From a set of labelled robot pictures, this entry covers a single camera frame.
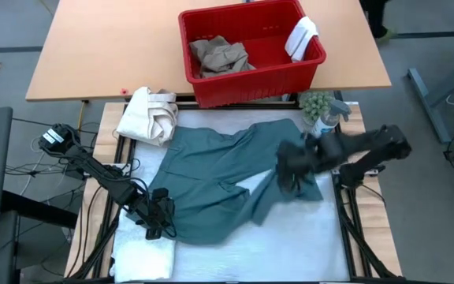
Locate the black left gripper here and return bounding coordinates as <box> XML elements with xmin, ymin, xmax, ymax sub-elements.
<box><xmin>134</xmin><ymin>196</ymin><xmax>177</xmax><ymax>241</ymax></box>

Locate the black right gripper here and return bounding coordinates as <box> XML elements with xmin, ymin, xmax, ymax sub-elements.
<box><xmin>276</xmin><ymin>138</ymin><xmax>322</xmax><ymax>195</ymax></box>

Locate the white lace shirt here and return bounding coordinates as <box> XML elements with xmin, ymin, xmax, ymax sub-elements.
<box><xmin>109</xmin><ymin>208</ymin><xmax>177</xmax><ymax>283</ymax></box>

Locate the teal grey garment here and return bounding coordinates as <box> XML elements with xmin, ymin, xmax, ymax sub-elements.
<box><xmin>126</xmin><ymin>118</ymin><xmax>325</xmax><ymax>246</ymax></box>

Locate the red plastic laundry bin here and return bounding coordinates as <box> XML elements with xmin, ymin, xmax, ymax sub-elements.
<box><xmin>178</xmin><ymin>0</ymin><xmax>328</xmax><ymax>109</ymax></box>

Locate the white spray bottle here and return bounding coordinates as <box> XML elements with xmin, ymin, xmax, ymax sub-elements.
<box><xmin>309</xmin><ymin>99</ymin><xmax>353</xmax><ymax>139</ymax></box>

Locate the small potted green plant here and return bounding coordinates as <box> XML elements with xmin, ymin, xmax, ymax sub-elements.
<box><xmin>300</xmin><ymin>91</ymin><xmax>336</xmax><ymax>124</ymax></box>

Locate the cream canvas tote bag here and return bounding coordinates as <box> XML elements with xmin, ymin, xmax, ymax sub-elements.
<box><xmin>116</xmin><ymin>86</ymin><xmax>179</xmax><ymax>148</ymax></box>

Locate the khaki crumpled garment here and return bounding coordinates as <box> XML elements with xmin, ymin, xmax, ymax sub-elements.
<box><xmin>189</xmin><ymin>35</ymin><xmax>257</xmax><ymax>79</ymax></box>

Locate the small white cloth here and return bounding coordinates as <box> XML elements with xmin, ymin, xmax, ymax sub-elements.
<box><xmin>284</xmin><ymin>16</ymin><xmax>320</xmax><ymax>63</ymax></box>

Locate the grey metal desk leg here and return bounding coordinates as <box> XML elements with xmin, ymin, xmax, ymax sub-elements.
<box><xmin>407</xmin><ymin>50</ymin><xmax>454</xmax><ymax>145</ymax></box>

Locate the person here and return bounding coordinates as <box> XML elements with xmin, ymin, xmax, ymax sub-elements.
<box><xmin>359</xmin><ymin>0</ymin><xmax>396</xmax><ymax>43</ymax></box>

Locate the large light wooden desk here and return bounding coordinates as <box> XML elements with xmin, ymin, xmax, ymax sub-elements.
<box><xmin>25</xmin><ymin>0</ymin><xmax>393</xmax><ymax>102</ymax></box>

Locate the black aluminium table frame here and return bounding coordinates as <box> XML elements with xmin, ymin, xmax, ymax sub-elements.
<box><xmin>69</xmin><ymin>94</ymin><xmax>401</xmax><ymax>284</ymax></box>

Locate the yellow cable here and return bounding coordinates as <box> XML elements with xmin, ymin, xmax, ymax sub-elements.
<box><xmin>76</xmin><ymin>100</ymin><xmax>87</xmax><ymax>133</ymax></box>

